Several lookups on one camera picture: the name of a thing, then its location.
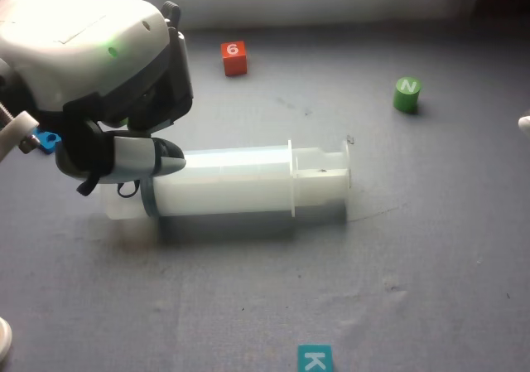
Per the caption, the green cylinder with letter N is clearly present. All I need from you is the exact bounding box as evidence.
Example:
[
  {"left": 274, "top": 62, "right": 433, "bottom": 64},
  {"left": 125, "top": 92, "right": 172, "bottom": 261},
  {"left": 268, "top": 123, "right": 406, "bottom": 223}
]
[{"left": 392, "top": 75, "right": 424, "bottom": 114}]

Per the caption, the white round object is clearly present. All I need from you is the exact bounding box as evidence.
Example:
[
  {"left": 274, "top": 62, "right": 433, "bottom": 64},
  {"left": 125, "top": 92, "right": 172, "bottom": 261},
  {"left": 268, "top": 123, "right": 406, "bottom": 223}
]
[{"left": 0, "top": 316, "right": 13, "bottom": 359}]

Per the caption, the red cube with digit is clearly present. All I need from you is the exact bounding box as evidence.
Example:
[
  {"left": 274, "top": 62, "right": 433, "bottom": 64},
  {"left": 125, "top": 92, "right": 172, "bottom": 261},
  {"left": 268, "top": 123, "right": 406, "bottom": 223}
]
[{"left": 220, "top": 40, "right": 248, "bottom": 77}]

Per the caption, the grey table cloth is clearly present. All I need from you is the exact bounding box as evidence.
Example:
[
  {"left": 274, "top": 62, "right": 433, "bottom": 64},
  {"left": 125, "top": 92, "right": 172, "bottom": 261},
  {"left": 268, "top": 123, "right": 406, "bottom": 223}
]
[{"left": 0, "top": 19, "right": 530, "bottom": 372}]

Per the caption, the large white plastic syringe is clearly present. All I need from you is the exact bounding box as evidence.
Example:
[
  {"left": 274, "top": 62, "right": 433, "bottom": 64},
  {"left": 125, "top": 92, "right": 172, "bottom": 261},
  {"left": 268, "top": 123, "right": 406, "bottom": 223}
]
[{"left": 139, "top": 138, "right": 354, "bottom": 218}]

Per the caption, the blue block with two holes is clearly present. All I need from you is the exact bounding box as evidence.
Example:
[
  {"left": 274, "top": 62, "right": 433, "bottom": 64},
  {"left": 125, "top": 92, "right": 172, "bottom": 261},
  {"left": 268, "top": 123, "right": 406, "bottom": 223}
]
[{"left": 31, "top": 126, "right": 63, "bottom": 157}]

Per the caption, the teal block with letter K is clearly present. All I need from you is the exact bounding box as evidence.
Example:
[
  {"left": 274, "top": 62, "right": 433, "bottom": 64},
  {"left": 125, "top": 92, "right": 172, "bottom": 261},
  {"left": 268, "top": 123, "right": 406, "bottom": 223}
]
[{"left": 296, "top": 344, "right": 334, "bottom": 372}]

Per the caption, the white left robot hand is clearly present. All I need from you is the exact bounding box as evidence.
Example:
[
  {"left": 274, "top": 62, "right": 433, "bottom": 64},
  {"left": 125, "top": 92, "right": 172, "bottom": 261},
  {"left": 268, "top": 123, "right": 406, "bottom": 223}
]
[{"left": 0, "top": 0, "right": 195, "bottom": 199}]

